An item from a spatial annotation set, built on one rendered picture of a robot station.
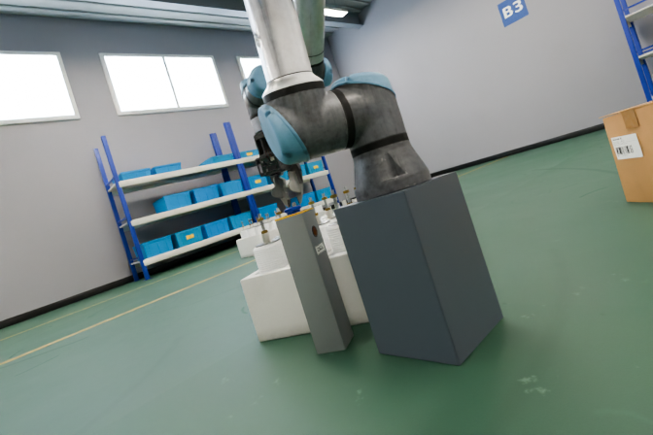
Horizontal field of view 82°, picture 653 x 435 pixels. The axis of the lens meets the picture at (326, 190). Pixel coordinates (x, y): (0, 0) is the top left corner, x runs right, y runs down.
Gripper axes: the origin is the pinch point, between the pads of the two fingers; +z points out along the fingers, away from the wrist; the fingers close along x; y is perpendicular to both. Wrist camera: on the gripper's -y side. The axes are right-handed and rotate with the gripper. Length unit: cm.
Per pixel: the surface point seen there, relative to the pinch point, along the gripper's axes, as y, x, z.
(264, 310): 9.8, -13.7, 26.0
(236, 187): -382, -327, -53
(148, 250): -241, -384, -2
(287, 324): 9.2, -8.4, 31.1
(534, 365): 31, 49, 35
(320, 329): 20.6, 8.6, 29.0
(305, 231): 20.2, 12.5, 7.4
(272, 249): 5.2, -8.4, 11.0
